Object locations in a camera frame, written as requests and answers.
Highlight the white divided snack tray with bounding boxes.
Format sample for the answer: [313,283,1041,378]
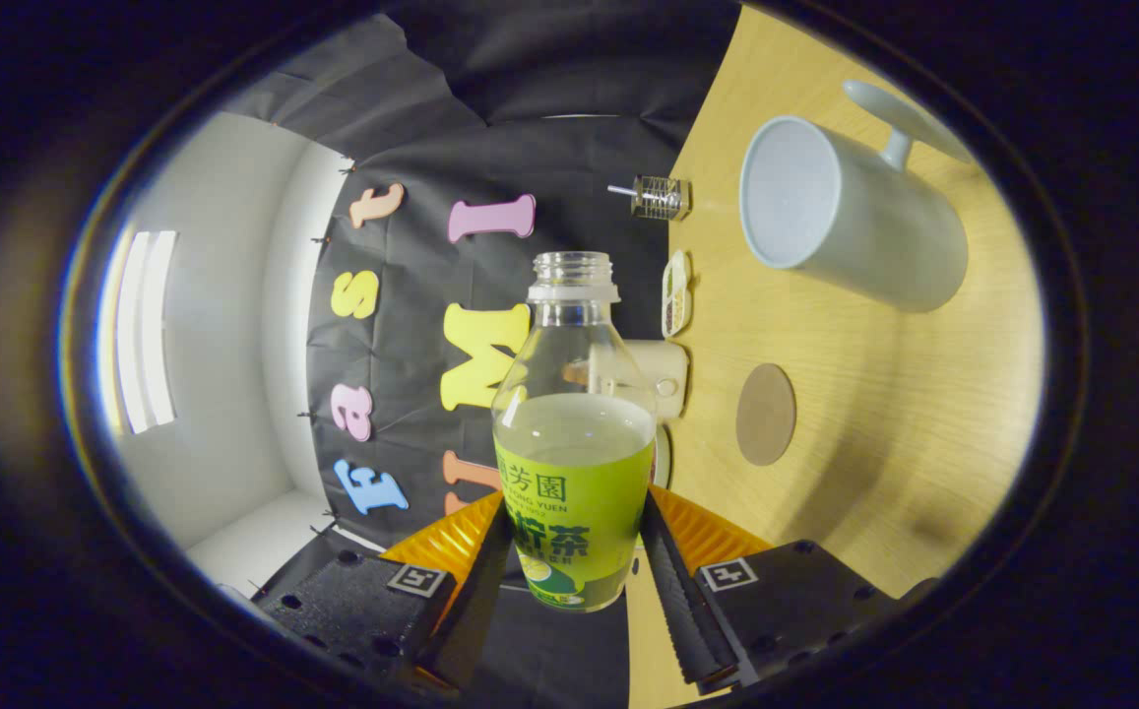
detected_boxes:
[661,249,693,339]

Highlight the green label juice bottle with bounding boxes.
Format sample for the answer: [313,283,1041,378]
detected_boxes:
[491,251,658,613]

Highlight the wire mesh holder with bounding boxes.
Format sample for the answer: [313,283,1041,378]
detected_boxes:
[631,175,693,222]

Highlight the white cup with handle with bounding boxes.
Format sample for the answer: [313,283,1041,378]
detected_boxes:
[738,79,974,314]

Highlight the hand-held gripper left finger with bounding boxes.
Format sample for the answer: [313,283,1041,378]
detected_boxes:
[254,489,516,695]

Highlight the round brown coaster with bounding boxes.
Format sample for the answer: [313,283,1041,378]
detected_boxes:
[735,363,797,467]

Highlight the white toaster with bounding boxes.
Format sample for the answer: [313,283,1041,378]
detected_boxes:
[563,340,690,424]

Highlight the ceiling light panel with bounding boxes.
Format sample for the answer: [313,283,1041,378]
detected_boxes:
[114,229,179,435]

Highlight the wooden table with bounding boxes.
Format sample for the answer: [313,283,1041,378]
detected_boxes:
[625,5,1044,709]

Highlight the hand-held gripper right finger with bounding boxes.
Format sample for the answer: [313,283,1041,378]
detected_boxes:
[640,484,910,690]

